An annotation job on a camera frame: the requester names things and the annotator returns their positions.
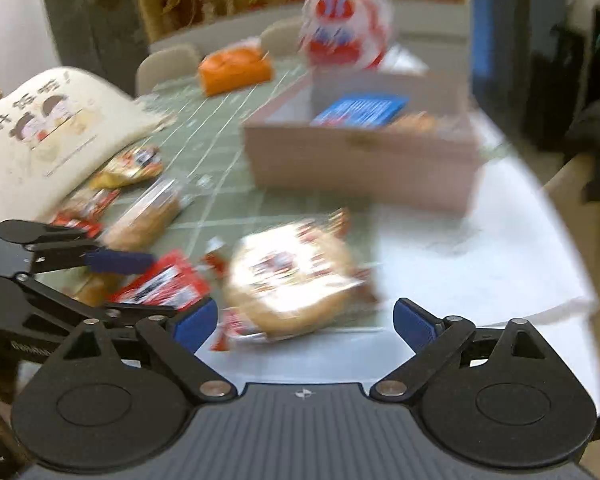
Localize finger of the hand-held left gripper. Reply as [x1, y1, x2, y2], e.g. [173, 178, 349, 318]
[0, 274, 179, 339]
[0, 219, 157, 276]

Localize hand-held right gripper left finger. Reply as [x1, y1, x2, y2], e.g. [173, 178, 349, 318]
[59, 296, 239, 405]

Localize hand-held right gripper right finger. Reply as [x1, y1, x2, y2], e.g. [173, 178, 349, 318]
[369, 298, 547, 403]

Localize red white snack packet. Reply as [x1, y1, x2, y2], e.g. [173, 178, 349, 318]
[106, 249, 212, 312]

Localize round cake packet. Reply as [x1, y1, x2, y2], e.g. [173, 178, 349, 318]
[202, 207, 382, 354]

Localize pink cardboard box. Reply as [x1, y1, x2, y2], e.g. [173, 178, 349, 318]
[242, 70, 482, 215]

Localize blue white snack packet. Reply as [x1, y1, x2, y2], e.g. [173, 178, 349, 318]
[310, 93, 412, 129]

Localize clear bread packet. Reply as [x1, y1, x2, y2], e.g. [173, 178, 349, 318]
[101, 179, 197, 252]

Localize small red snack packet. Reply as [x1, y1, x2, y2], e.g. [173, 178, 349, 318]
[49, 187, 122, 239]

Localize white paper bag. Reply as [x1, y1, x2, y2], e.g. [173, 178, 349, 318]
[195, 44, 597, 386]

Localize yellow snack packet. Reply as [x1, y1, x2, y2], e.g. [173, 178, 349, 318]
[89, 145, 164, 191]

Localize cream canvas bag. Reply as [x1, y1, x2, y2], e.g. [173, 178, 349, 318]
[0, 66, 167, 223]

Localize green checkered tablecloth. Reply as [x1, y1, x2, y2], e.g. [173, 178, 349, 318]
[45, 54, 382, 361]

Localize beige dining chair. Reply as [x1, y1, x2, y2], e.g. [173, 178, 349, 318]
[542, 152, 600, 202]
[259, 22, 307, 57]
[135, 44, 204, 97]

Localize orange tissue box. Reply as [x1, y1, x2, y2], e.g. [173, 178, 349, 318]
[197, 44, 274, 98]

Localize black puffer jacket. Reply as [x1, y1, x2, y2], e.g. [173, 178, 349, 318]
[564, 97, 600, 202]

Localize black water dispenser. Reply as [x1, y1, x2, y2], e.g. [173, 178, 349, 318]
[524, 22, 590, 150]

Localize red white bunny bag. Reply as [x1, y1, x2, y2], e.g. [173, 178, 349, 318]
[299, 0, 397, 72]

